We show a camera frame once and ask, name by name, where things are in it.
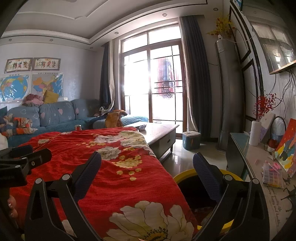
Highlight framed calligraphy left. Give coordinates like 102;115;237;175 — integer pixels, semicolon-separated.
4;58;33;73

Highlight dark right curtain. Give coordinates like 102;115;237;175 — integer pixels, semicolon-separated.
179;15;212;141

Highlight yellow artificial flowers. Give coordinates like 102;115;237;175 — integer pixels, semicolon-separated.
207;15;236;39

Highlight colourful portrait painting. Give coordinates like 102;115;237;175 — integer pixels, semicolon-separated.
275;118;296;177

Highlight person's left hand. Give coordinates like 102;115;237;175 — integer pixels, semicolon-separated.
8;195;18;219

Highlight red berry branches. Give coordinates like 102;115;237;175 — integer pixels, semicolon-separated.
253;93;276;121

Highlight white coffee table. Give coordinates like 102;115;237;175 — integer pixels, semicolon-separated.
125;121;179;163

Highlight patterned orange blanket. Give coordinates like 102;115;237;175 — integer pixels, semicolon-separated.
0;114;37;138

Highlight yellow cushion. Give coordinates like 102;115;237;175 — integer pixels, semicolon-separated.
43;90;59;104

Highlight china map poster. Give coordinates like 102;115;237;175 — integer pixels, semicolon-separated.
30;73;64;97

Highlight framed calligraphy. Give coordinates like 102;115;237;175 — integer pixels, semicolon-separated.
32;57;61;71
4;58;33;73

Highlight world map poster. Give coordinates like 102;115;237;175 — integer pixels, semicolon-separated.
0;75;29;103

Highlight framed calligraphy right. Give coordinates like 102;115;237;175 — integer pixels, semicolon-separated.
32;57;61;71

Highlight dark curtain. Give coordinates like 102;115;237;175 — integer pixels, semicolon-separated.
99;41;115;113
179;15;212;141

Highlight wall mounted television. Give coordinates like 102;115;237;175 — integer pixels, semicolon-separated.
242;0;296;75

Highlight white cylindrical vase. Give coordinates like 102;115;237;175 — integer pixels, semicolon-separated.
249;120;261;146

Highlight glass balcony door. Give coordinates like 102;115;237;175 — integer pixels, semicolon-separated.
120;25;187;134

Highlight red drink can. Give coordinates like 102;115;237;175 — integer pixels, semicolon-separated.
74;125;82;131

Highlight blue storage stool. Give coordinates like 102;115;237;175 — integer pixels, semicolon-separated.
182;131;202;151

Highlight silver standing air conditioner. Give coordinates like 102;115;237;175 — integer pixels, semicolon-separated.
215;39;244;151

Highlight bead organiser box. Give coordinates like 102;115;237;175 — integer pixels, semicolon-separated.
261;161;284;189

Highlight blue sectional sofa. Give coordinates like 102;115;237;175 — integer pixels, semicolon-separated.
0;98;149;149

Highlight pile of pink clothes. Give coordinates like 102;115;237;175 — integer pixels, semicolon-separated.
22;93;44;107

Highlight dark left curtain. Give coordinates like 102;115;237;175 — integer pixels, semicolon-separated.
99;41;115;113

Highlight red floral blanket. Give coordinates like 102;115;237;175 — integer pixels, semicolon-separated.
11;128;198;240

